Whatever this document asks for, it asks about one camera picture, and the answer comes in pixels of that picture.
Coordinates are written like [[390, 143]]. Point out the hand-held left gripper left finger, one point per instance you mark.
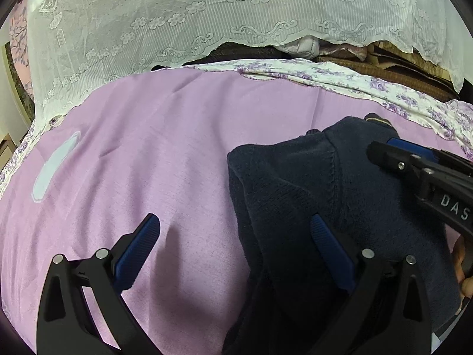
[[135, 251]]

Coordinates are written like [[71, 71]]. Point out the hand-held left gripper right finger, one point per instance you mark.
[[332, 255]]

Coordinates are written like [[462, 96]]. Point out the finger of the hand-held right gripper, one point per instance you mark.
[[391, 157], [410, 148]]

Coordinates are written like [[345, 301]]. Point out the navy knit cardigan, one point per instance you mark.
[[295, 177]]

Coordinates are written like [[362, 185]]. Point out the person's right hand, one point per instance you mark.
[[459, 259]]

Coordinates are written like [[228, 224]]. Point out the white purple floral quilt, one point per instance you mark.
[[406, 96]]

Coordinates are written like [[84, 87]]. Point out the brown folded blankets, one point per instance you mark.
[[406, 74]]

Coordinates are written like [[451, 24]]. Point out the pale pink zippered bag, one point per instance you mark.
[[343, 52]]

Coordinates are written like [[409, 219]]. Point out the purple bedsheet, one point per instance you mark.
[[147, 137]]

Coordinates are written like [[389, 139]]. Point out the white puffy garment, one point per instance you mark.
[[299, 47]]

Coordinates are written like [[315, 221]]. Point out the dark patterned panel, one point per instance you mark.
[[24, 96]]

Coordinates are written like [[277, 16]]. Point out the pink floral cloth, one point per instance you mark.
[[20, 37]]

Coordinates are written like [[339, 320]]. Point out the white lace cover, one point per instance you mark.
[[184, 7]]

